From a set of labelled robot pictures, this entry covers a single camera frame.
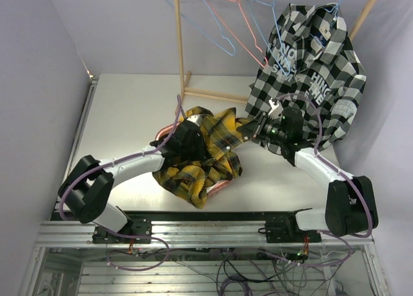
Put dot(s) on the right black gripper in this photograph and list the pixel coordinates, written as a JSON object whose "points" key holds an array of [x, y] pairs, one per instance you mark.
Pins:
{"points": [[248, 128]]}

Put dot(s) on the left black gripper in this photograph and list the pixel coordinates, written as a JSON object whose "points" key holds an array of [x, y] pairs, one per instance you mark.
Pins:
{"points": [[201, 153]]}

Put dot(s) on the yellow plaid shirt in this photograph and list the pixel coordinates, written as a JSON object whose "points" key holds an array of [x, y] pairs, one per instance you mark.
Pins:
{"points": [[191, 180]]}

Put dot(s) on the black white checkered shirt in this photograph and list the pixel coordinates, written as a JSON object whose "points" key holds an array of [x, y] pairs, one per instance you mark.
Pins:
{"points": [[327, 76]]}

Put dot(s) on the blue hanger of plaid shirt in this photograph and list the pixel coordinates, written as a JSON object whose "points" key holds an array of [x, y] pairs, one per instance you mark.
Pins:
{"points": [[264, 17]]}

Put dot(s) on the pink hanger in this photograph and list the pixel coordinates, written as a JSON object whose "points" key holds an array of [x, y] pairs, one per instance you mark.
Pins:
{"points": [[257, 53]]}

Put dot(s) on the blue wire hanger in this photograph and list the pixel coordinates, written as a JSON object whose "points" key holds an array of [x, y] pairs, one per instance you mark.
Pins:
{"points": [[199, 15]]}

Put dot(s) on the blue hanger of checkered shirt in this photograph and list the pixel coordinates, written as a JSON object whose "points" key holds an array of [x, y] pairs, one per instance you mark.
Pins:
{"points": [[334, 10]]}

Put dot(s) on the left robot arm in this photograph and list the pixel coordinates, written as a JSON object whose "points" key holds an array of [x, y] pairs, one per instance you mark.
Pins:
{"points": [[87, 188]]}

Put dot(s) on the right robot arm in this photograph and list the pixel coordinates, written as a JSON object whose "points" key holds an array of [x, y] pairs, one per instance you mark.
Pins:
{"points": [[350, 207]]}

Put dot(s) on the pink plastic basket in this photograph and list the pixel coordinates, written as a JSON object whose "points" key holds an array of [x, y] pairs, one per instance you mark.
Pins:
{"points": [[211, 190]]}

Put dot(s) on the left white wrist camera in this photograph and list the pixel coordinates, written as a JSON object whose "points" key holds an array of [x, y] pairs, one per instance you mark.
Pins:
{"points": [[196, 119]]}

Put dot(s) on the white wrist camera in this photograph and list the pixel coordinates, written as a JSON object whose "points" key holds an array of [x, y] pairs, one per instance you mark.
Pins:
{"points": [[196, 119], [276, 108]]}

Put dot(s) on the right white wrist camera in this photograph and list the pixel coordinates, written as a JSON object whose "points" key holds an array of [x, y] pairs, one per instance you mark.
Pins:
{"points": [[276, 108]]}

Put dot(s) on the aluminium frame base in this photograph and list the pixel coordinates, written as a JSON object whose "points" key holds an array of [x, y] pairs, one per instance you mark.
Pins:
{"points": [[249, 226]]}

